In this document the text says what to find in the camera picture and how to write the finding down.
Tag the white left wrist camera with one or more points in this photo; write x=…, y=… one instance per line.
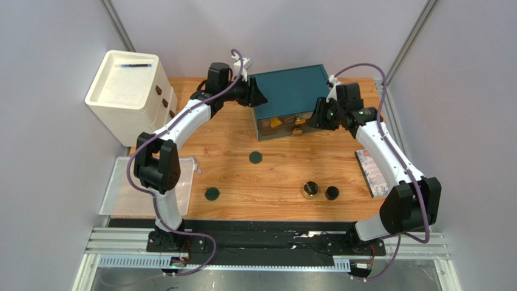
x=241, y=65

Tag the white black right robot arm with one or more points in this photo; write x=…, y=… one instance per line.
x=413, y=200

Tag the floral pink palette box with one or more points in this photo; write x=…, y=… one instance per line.
x=373, y=177

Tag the orange tube white cap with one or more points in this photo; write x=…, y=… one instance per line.
x=275, y=122

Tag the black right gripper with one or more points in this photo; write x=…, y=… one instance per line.
x=323, y=113

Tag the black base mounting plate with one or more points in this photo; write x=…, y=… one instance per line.
x=318, y=242

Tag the gold rim powder jar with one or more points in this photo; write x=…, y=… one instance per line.
x=310, y=190

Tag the clear acrylic drawer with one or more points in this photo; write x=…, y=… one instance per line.
x=281, y=132
x=288, y=120

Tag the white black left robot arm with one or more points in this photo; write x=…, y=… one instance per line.
x=156, y=161

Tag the black round jar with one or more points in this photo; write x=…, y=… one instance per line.
x=332, y=193

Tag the white storage cabinet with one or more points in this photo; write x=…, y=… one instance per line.
x=131, y=94

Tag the aluminium rail frame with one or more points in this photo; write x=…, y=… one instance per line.
x=126, y=247

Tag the dark green round compact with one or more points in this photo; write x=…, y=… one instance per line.
x=255, y=157
x=212, y=194

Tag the teal drawer organizer box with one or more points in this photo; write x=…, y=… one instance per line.
x=290, y=91

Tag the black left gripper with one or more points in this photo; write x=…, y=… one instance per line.
x=252, y=96

